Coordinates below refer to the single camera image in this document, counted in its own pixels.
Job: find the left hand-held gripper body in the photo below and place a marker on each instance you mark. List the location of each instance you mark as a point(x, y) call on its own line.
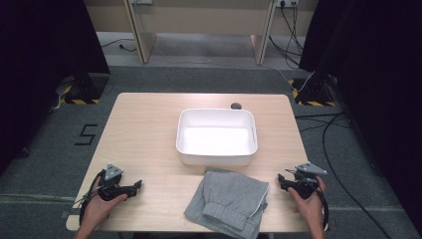
point(111, 189)

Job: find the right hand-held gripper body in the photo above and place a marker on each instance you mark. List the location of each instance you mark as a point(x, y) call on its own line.
point(305, 186)

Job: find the grey pants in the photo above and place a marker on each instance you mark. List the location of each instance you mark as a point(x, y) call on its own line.
point(229, 202)

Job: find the white plastic bin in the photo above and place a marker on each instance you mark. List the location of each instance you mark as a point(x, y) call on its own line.
point(217, 141)

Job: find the person's right hand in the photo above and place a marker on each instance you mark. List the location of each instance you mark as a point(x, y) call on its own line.
point(310, 209)

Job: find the person's left hand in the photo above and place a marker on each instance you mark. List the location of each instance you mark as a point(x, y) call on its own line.
point(98, 210)

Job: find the grey floor tape strip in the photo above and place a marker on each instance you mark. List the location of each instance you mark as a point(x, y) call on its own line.
point(65, 214)

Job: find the dark round table grommet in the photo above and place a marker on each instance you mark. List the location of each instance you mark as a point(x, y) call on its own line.
point(236, 106)

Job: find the stand base with striped tape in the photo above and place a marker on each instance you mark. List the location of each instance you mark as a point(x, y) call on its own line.
point(84, 93)
point(313, 94)

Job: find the black curtain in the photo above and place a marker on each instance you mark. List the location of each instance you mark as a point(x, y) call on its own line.
point(40, 66)
point(378, 83)

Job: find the light wooden desk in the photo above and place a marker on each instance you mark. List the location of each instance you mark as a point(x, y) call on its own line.
point(142, 40)

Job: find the white wall socket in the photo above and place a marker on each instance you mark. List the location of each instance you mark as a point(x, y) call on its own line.
point(287, 2)

